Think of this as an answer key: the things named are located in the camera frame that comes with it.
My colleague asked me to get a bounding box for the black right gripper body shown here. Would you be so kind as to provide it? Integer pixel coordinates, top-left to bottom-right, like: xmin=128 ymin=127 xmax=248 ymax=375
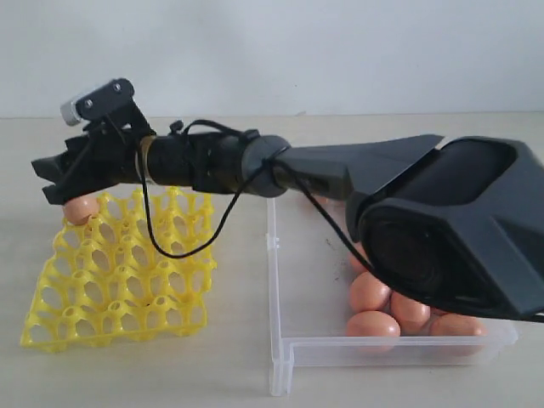
xmin=59 ymin=122 xmax=149 ymax=191

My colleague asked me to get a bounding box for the brown egg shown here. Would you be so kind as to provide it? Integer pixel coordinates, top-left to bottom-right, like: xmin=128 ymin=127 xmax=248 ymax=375
xmin=63 ymin=195 xmax=99 ymax=225
xmin=390 ymin=292 xmax=431 ymax=335
xmin=348 ymin=272 xmax=391 ymax=313
xmin=345 ymin=310 xmax=401 ymax=355
xmin=429 ymin=314 xmax=488 ymax=356
xmin=348 ymin=252 xmax=367 ymax=274

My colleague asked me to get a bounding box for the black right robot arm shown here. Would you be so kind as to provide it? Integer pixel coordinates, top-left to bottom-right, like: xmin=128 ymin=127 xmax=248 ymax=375
xmin=32 ymin=120 xmax=543 ymax=322

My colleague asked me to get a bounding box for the yellow plastic egg tray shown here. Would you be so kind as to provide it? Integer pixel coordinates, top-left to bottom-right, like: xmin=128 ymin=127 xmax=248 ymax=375
xmin=20 ymin=187 xmax=217 ymax=353

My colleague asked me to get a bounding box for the clear plastic bin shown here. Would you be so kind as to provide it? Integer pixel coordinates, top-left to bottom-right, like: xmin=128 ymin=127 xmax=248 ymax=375
xmin=267 ymin=192 xmax=519 ymax=396

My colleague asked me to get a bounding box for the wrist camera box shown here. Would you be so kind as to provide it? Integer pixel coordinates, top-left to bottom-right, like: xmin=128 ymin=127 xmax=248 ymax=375
xmin=60 ymin=77 xmax=156 ymax=139

